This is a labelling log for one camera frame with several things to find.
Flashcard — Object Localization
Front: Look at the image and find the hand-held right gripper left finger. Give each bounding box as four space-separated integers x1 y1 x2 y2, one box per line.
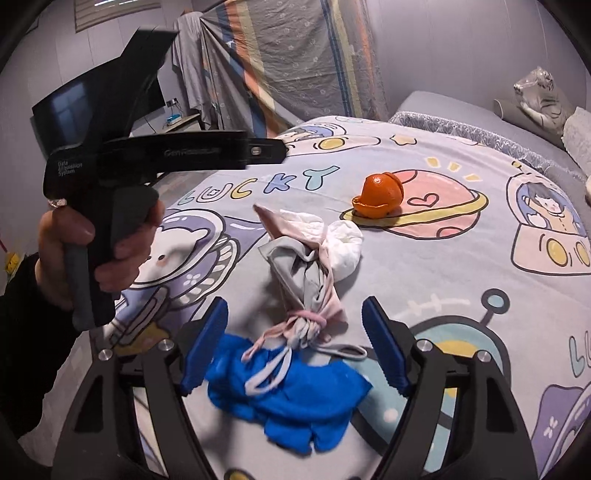
64 296 229 480

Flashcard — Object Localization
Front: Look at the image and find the grey bolster pillow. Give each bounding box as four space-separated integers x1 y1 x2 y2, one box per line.
492 98 570 149

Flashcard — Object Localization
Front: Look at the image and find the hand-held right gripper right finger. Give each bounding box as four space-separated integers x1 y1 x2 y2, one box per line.
361 296 539 480

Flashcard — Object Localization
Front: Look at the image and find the person's left forearm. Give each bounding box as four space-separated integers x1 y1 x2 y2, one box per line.
0 251 83 440

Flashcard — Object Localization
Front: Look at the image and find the black wall television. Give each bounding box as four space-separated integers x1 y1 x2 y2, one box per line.
30 75 165 154

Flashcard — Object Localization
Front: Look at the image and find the grey fuzzy pillow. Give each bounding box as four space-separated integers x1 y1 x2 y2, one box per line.
560 106 591 172

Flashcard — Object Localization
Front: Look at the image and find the white television cabinet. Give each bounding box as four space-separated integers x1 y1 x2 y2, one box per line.
161 113 202 134

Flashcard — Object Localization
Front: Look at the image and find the striped hanging bed sheet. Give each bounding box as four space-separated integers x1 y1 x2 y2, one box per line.
201 0 387 140

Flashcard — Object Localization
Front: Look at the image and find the cartoon printed blanket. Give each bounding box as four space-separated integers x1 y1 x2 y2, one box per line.
92 114 591 480

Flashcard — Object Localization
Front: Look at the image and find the grey hanging cloth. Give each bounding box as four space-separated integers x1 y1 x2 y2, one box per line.
171 11 219 131

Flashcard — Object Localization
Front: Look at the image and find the orange peel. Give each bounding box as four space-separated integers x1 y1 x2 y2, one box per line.
351 172 406 219

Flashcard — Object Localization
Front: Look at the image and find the grey quilted bed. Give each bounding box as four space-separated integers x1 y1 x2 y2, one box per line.
388 90 591 185

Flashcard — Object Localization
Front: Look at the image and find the wrapped tiger plush toy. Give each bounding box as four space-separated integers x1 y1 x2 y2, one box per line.
512 66 574 139

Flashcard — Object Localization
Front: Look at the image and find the person's left hand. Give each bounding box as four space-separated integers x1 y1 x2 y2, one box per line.
37 198 165 311

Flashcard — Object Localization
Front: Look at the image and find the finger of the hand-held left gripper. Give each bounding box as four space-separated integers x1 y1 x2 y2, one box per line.
247 137 288 165

